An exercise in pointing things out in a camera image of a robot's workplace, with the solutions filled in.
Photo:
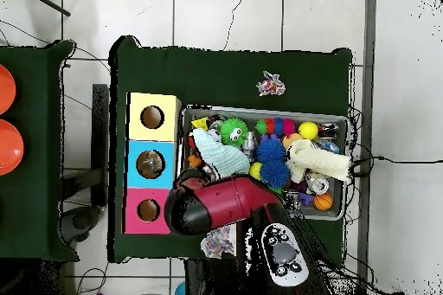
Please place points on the small orange basketball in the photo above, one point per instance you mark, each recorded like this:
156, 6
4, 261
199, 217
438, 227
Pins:
322, 201

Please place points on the cream waffle cloth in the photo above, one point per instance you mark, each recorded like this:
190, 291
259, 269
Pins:
318, 162

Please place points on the side table with green cloth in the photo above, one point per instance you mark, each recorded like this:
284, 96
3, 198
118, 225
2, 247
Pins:
34, 198

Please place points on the red ball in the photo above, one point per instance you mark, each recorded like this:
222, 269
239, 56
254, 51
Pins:
191, 141

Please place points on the wooden box with three holes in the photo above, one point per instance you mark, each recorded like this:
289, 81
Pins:
136, 170

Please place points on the orange plastic building block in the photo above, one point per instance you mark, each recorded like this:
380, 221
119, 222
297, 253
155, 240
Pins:
194, 161

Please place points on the mint green waffle cloth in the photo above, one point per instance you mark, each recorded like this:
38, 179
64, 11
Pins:
221, 158

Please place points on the orange bowl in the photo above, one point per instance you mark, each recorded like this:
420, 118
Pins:
8, 146
5, 89

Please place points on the green fuzzy toy with eyes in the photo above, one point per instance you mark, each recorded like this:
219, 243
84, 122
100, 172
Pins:
233, 130

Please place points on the black rod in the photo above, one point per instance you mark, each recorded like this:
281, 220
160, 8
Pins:
45, 1

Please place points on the orange round disc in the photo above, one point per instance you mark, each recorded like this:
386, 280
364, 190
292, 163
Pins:
291, 139

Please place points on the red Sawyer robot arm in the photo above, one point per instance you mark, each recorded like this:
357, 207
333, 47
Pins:
228, 205

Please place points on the crushed silver can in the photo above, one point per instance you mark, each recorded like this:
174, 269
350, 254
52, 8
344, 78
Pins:
318, 184

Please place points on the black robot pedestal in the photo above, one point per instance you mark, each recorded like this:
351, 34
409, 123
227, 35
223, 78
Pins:
214, 281

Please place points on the yellow cheese wedge toy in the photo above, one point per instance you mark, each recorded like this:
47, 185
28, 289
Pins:
199, 123

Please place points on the yellow ball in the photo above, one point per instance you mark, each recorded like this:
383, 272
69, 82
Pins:
309, 129
255, 171

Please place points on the grey robot toy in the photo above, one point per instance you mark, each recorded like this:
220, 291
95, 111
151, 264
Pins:
249, 144

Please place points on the blue spiky ball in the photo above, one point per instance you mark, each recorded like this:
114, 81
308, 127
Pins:
270, 150
275, 174

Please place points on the black and white soccer ball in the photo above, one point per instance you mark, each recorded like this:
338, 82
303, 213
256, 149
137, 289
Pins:
214, 134

